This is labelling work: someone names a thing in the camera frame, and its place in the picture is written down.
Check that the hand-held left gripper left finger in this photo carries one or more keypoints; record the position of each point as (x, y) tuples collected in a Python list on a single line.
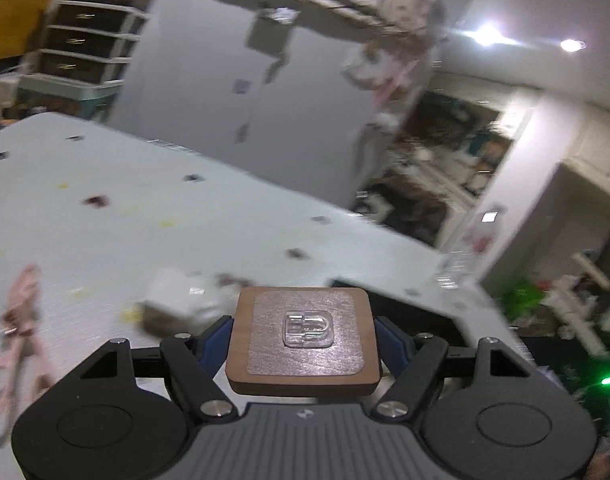
[(212, 346)]

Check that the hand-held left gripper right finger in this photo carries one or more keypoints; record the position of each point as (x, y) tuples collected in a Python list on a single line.
[(388, 341)]

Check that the black box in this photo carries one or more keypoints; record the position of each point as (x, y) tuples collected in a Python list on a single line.
[(415, 312)]

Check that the clear plastic water bottle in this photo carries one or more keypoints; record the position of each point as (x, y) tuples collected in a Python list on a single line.
[(472, 247)]

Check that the brown draped chair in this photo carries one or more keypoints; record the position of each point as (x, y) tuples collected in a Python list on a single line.
[(410, 207)]

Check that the pink scissors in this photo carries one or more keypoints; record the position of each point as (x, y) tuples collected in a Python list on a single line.
[(20, 310)]

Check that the white sheep plush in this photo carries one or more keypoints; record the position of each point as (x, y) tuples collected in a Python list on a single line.
[(387, 119)]

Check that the white hanging bag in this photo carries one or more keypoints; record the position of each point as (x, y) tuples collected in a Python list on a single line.
[(370, 70)]

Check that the teal printed cabinet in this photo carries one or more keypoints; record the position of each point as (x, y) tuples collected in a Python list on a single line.
[(65, 87)]

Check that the large ceiling light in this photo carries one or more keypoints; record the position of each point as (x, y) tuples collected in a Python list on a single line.
[(489, 34)]

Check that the dark plastic drawer unit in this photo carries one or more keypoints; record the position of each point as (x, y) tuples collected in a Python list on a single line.
[(85, 35)]

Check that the small ceiling light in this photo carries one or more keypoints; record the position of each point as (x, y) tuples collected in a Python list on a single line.
[(571, 45)]

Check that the wall switch plate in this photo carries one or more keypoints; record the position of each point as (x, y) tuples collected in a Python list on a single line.
[(240, 86)]

